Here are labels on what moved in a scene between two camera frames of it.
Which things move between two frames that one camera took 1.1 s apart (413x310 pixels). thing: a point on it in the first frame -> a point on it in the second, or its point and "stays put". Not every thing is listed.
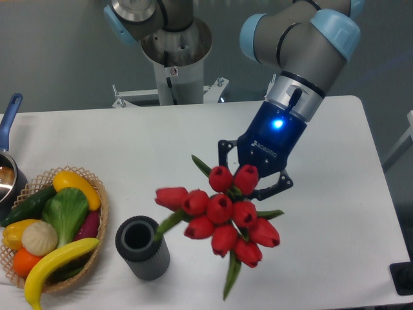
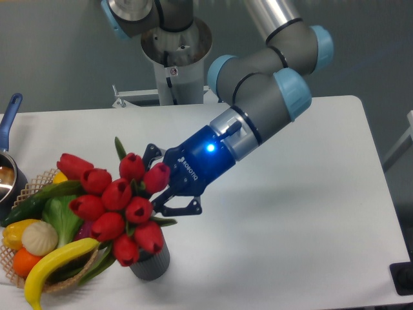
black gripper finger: x=224 y=146 -> x=151 y=152
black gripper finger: x=284 y=182 -> x=195 y=207
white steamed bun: x=39 y=238 stays put
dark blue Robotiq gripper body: x=270 y=139 -> x=201 y=161
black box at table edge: x=402 y=276 stays put
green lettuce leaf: x=66 y=210 stays put
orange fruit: x=23 y=261 stays put
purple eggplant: x=89 y=225 stays put
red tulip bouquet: x=227 y=214 -> x=116 y=206
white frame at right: x=404 y=143 stays put
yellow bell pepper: x=13 y=232 stays put
